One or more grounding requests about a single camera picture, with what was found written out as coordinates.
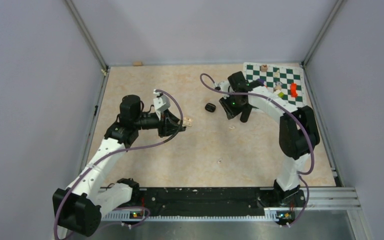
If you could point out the large red block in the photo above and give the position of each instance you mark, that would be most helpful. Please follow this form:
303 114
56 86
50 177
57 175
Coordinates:
293 90

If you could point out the wooden cube with mark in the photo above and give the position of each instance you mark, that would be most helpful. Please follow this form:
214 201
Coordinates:
264 68

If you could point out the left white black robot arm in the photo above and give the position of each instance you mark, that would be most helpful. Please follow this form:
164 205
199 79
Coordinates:
80 207

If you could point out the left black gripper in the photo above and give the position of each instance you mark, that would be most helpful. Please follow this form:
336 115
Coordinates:
169 124

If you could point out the white earbud charging case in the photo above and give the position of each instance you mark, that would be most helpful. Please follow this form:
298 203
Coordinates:
187 122

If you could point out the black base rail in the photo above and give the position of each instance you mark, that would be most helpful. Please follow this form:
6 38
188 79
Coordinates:
204 201

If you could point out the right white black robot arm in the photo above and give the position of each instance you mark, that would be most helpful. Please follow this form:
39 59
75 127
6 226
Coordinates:
298 130

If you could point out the small beige chess piece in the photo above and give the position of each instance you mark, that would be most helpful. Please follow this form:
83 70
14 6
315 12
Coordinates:
277 74

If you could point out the cork piece at wall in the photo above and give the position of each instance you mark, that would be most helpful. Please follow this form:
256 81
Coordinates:
137 63

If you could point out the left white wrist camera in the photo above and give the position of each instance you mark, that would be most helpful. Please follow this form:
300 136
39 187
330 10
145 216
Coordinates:
161 103

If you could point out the circuit board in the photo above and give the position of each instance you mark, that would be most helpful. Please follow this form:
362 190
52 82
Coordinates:
135 214
285 216

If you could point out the left circuit board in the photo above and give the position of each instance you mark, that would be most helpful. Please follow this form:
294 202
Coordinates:
135 214

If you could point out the purple block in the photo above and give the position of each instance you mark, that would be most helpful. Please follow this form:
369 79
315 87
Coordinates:
262 81

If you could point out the green white chessboard mat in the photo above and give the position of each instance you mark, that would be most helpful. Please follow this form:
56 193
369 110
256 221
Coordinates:
288 75

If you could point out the black microphone grey head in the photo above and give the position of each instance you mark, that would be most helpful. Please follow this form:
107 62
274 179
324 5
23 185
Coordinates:
245 113

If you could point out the yellow-green block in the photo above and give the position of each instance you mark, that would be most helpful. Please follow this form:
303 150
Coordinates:
281 95

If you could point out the black earbud charging case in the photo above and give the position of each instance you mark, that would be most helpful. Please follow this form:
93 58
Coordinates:
210 107

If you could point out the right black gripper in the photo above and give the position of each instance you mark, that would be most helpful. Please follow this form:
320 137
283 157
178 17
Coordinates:
231 112

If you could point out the right circuit board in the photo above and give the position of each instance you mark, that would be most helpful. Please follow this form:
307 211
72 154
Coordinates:
285 216

